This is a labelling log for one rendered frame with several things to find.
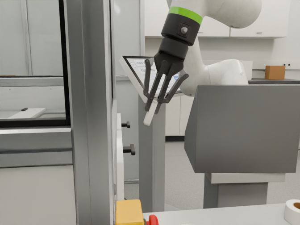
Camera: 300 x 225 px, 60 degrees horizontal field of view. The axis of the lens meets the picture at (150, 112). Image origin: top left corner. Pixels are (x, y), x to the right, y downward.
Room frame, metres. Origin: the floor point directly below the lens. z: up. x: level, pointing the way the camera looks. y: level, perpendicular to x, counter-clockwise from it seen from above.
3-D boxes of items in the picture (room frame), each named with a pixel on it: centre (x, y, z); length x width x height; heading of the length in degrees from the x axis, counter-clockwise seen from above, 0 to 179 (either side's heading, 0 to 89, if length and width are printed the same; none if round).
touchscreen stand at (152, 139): (1.72, -0.06, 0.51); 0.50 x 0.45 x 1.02; 54
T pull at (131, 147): (0.73, 0.06, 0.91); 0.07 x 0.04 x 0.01; 7
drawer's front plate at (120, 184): (0.73, 0.09, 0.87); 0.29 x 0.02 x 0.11; 7
